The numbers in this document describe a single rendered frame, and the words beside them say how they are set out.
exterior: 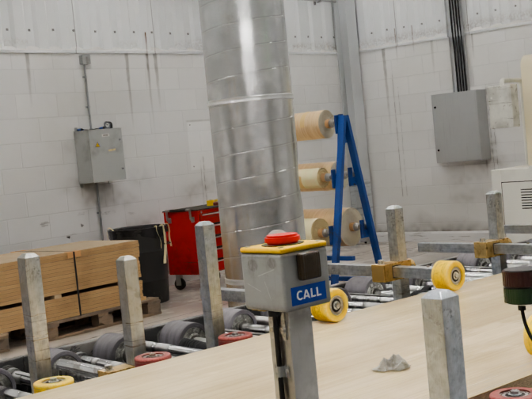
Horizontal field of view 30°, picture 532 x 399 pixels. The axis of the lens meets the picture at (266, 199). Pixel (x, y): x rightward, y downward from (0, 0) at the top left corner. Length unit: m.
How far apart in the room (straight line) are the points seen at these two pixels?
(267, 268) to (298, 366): 0.12
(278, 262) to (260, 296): 0.05
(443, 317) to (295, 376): 0.26
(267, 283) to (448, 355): 0.31
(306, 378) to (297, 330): 0.06
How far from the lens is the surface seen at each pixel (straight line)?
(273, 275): 1.08
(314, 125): 8.63
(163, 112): 10.42
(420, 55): 12.16
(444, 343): 1.30
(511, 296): 1.52
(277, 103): 5.45
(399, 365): 1.85
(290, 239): 1.09
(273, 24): 5.50
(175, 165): 10.47
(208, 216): 9.70
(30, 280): 2.14
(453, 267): 2.69
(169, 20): 10.68
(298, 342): 1.11
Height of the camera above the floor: 1.33
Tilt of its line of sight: 3 degrees down
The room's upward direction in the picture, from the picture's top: 5 degrees counter-clockwise
